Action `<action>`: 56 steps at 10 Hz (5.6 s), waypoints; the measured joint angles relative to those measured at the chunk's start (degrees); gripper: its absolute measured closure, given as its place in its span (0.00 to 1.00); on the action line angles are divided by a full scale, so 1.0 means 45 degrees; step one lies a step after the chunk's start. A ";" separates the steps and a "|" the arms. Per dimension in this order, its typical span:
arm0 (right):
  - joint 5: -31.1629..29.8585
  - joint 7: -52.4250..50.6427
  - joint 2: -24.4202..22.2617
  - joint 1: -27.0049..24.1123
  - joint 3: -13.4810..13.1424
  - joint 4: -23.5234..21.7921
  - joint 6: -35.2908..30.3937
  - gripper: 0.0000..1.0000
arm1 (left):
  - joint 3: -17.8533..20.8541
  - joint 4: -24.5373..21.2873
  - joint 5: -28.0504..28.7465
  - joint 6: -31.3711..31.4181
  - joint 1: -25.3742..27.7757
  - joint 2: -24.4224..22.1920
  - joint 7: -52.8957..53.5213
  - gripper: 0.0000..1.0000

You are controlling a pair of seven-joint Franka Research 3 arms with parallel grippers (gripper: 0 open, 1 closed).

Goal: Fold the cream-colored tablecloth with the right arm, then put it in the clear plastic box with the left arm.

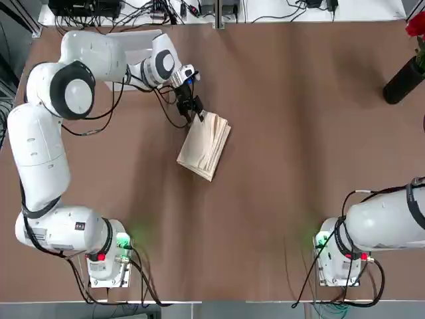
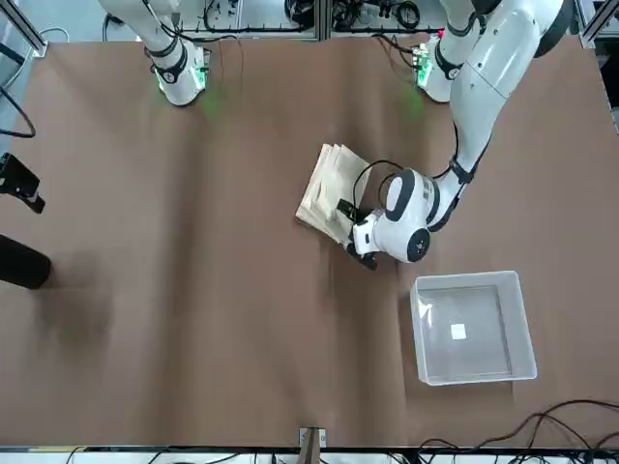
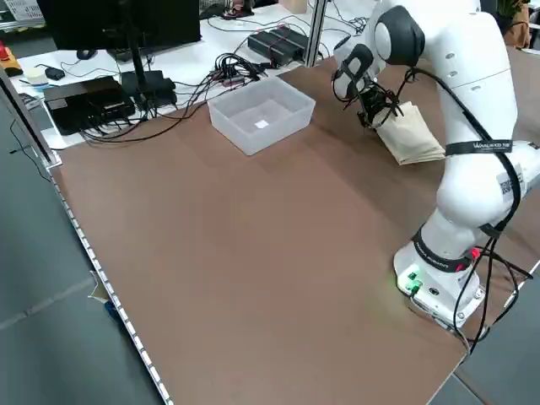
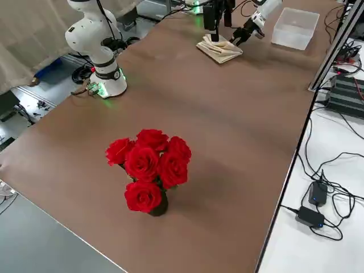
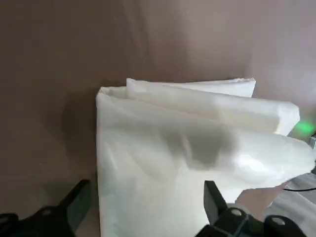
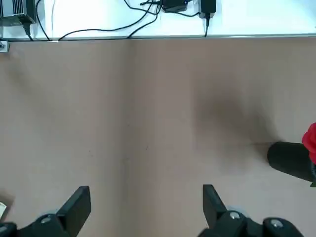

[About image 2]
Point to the aluminium frame rail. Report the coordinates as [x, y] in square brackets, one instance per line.
[290, 33]

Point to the aluminium profile post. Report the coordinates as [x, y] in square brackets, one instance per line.
[26, 29]
[597, 19]
[312, 447]

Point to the clear plastic box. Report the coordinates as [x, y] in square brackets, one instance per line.
[464, 348]

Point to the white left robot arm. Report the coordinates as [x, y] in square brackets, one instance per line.
[488, 63]

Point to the white label sticker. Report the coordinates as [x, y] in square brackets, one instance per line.
[459, 331]

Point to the black vase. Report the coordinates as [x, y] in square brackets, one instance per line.
[24, 263]

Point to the cream-colored tablecloth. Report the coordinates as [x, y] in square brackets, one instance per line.
[324, 193]

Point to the green circuit board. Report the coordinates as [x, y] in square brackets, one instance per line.
[421, 58]

